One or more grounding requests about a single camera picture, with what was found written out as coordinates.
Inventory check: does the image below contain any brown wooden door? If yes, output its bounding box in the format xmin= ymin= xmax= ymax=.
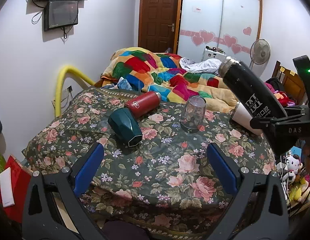
xmin=138 ymin=0 xmax=182 ymax=53

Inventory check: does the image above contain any colourful patchwork blanket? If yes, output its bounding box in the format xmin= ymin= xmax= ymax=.
xmin=101 ymin=47 xmax=237 ymax=113

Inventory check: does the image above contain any standing electric fan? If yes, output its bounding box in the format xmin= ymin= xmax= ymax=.
xmin=250 ymin=39 xmax=271 ymax=69

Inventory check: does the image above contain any red box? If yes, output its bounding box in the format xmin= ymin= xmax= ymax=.
xmin=0 ymin=155 xmax=32 ymax=223

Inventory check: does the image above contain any red thermos bottle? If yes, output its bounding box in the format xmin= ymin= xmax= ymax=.
xmin=124 ymin=91 xmax=162 ymax=118

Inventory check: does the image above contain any white thermos bottle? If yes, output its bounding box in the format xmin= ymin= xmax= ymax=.
xmin=231 ymin=102 xmax=263 ymax=136

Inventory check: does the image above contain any frosted wardrobe with hearts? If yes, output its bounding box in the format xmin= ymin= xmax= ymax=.
xmin=177 ymin=0 xmax=262 ymax=64

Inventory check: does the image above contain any white cabinet with items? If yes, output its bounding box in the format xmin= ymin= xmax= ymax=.
xmin=202 ymin=46 xmax=227 ymax=61

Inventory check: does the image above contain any small wall monitor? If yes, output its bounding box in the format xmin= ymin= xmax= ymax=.
xmin=43 ymin=0 xmax=79 ymax=31

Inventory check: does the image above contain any wooden headboard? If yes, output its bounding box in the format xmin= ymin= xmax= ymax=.
xmin=272 ymin=61 xmax=307 ymax=105

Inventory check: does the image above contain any black thermos bottle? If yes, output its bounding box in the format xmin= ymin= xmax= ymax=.
xmin=218 ymin=56 xmax=287 ymax=118

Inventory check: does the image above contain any white paper box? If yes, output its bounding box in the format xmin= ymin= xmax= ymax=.
xmin=0 ymin=167 xmax=15 ymax=207

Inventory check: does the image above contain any grey white bed sheet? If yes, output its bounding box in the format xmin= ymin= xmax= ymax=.
xmin=179 ymin=57 xmax=222 ymax=75

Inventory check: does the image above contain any yellow plush toy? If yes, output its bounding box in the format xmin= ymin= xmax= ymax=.
xmin=289 ymin=178 xmax=310 ymax=204

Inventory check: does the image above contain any dark green faceted cup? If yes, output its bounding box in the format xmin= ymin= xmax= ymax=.
xmin=108 ymin=107 xmax=142 ymax=147

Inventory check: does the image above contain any yellow padded bed rail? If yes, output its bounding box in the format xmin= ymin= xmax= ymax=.
xmin=54 ymin=65 xmax=95 ymax=118

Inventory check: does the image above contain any hello kitty plush toy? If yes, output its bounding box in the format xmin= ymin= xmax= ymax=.
xmin=283 ymin=154 xmax=303 ymax=182

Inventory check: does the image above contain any clear glass cup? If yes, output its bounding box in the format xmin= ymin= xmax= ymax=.
xmin=180 ymin=95 xmax=206 ymax=131

